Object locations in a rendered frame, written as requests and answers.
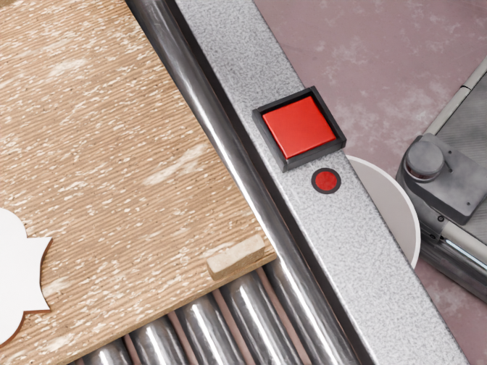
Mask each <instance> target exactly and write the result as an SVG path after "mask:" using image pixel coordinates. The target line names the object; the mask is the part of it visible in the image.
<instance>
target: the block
mask: <svg viewBox="0 0 487 365"><path fill-rule="evenodd" d="M264 252H265V244H264V242H263V240H262V238H261V236H260V234H256V235H254V236H252V237H250V238H248V239H246V240H244V241H242V242H241V243H239V244H237V245H235V246H233V247H232V248H230V249H229V250H227V251H224V252H222V253H220V254H218V255H216V256H213V257H210V258H208V259H207V260H206V263H207V270H208V272H209V274H210V276H211V278H212V279H213V280H214V281H216V280H219V279H221V278H223V277H225V276H226V275H228V274H230V273H231V272H234V271H236V270H237V269H240V268H243V267H245V266H247V265H249V264H250V263H252V262H254V261H256V260H257V259H260V258H261V257H263V256H264V254H265V253H264Z"/></svg>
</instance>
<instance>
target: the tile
mask: <svg viewBox="0 0 487 365"><path fill-rule="evenodd" d="M53 242H54V241H53V238H52V237H49V238H28V234H27V232H26V230H25V227H24V225H23V223H22V222H21V221H20V219H19V218H18V217H17V216H16V215H14V214H13V213H12V212H10V211H8V210H6V209H2V208H0V348H3V347H4V346H5V345H7V344H8V343H10V342H11V341H12V340H13V339H14V338H15V336H16V335H17V334H18V332H19V331H20V329H21V327H22V325H23V322H24V319H25V315H26V314H39V313H51V311H50V309H49V307H48V306H47V304H46V302H45V299H44V297H43V293H42V290H41V270H42V264H43V260H44V258H45V256H46V254H47V252H48V250H49V248H50V246H51V244H52V243H53Z"/></svg>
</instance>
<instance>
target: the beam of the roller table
mask: <svg viewBox="0 0 487 365"><path fill-rule="evenodd" d="M165 1H166V3H167V5H168V7H169V9H170V11H171V12H172V15H173V17H174V18H175V20H176V22H177V24H178V26H179V28H180V29H181V31H182V33H183V35H184V36H185V38H186V40H187V42H188V45H189V46H190V47H191V50H192V52H193V53H194V55H195V57H196V59H197V61H198V63H199V64H200V66H201V68H202V70H203V71H204V74H205V75H206V77H207V79H208V81H209V83H210V85H211V86H212V88H213V90H214V92H215V94H216V96H217V97H218V99H219V101H220V103H221V105H222V107H223V109H224V110H225V113H226V114H227V116H228V118H229V120H230V122H231V123H232V125H233V127H234V129H235V131H236V132H237V134H238V137H239V138H240V140H241V142H242V144H243V146H244V148H245V149H246V151H247V153H248V155H249V157H250V158H251V160H252V162H253V164H254V166H255V167H256V169H257V171H258V173H259V175H260V177H261V178H262V181H263V183H264V184H265V186H266V188H267V190H268V192H269V194H270V195H271V197H272V199H273V201H274V202H275V205H276V206H277V208H278V211H279V212H280V214H281V216H282V218H283V219H284V221H285V223H286V225H287V227H288V229H289V230H290V232H291V234H292V236H293V237H294V240H295V241H296V244H297V246H298V247H299V249H300V251H301V253H302V254H303V256H304V258H305V260H306V262H307V263H308V265H309V268H310V269H311V271H312V273H313V275H314V276H315V279H316V280H317V282H318V284H319V286H320V288H321V289H322V291H323V293H324V295H325V297H326V298H327V300H328V303H329V304H330V306H331V308H332V310H333V312H334V314H335V315H336V317H337V319H338V321H339V323H340V324H341V326H342V328H343V330H344V332H345V333H346V336H347V337H348V339H349V341H350V343H351V345H352V347H353V349H354V350H355V352H356V354H357V356H358V358H359V360H360V361H361V363H362V365H470V362H469V361H468V360H467V358H466V356H465V354H464V353H463V351H462V349H461V348H460V346H459V344H458V342H457V341H456V339H455V338H454V336H453V334H452V333H451V331H450V329H449V328H448V326H447V324H446V322H445V321H444V319H443V317H442V316H441V314H440V313H439V311H438V309H437V308H436V305H435V304H434V302H433V301H432V299H431V297H430V296H429V294H428V292H427V290H426V289H425V287H424V286H423V284H422V283H421V281H420V279H419V277H418V276H417V274H416V272H415V270H414V269H413V267H412V265H411V264H410V262H409V260H408V259H407V257H406V256H405V254H404V252H403V250H402V249H401V247H400V245H399V244H398V242H397V241H396V238H395V237H394V235H393V233H392V232H391V230H390V229H389V227H388V225H387V224H386V222H385V220H384V218H383V217H382V215H381V214H380V212H379V211H378V208H377V207H376V205H375V204H374V202H373V200H372V199H371V197H370V195H369V193H368V192H367V190H366V188H365V187H364V185H363V184H362V181H361V180H360V178H359V177H358V175H357V173H356V172H355V170H354V168H353V166H352V165H351V163H350V162H349V160H348V159H347V157H346V154H345V153H344V151H343V150H342V148H341V149H340V150H337V151H335V152H333V153H331V154H328V155H326V156H323V157H320V158H319V159H315V160H314V161H311V162H309V163H306V164H303V165H301V166H300V167H297V168H294V169H292V170H289V171H287V172H284V173H282V172H281V170H280V168H279V166H278V164H277V163H276V161H275V159H274V157H273V155H272V154H271V152H270V150H269V148H268V147H267V144H266V143H265V141H264V139H263V137H262V136H261V134H260V132H259V130H258V129H257V126H256V125H255V123H254V121H253V119H252V118H251V116H252V110H253V109H257V108H258V107H261V106H264V105H265V104H268V103H271V102H273V101H277V100H278V99H281V98H284V97H286V96H289V95H291V94H293V93H296V92H299V91H302V90H304V89H306V88H305V87H304V84H303V83H302V81H301V80H300V78H299V76H298V75H297V73H296V71H295V69H294V68H293V66H292V64H291V63H290V61H289V60H288V57H287V56H286V54H285V53H284V51H283V50H282V48H281V46H280V44H279V43H278V41H277V39H276V37H275V36H274V34H273V33H272V31H271V29H270V27H269V26H268V24H267V23H266V21H265V19H264V17H263V16H262V14H261V12H260V11H259V9H258V8H257V5H256V4H255V3H254V0H165ZM323 167H328V168H331V169H334V170H335V171H337V173H339V175H340V177H341V187H340V188H339V189H338V190H337V191H336V192H335V193H332V194H329V195H325V194H321V193H318V192H317V191H316V190H315V189H314V188H313V187H312V183H311V178H312V175H313V173H314V172H315V171H316V170H317V169H320V168H323Z"/></svg>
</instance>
